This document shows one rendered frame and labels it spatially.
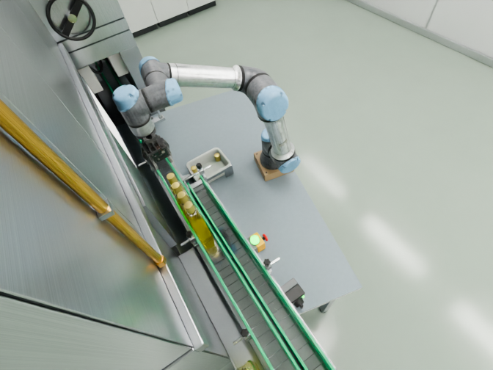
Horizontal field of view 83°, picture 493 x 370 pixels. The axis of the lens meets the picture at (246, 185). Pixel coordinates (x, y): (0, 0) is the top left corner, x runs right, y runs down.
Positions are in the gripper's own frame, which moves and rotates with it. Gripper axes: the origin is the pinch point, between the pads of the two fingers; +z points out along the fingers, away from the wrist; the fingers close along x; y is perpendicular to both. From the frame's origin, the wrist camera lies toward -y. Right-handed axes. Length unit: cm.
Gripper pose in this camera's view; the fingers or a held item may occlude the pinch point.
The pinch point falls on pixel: (162, 162)
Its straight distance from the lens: 115.9
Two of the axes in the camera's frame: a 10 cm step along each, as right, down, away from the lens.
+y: 5.4, 6.7, -5.1
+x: 8.4, -4.9, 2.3
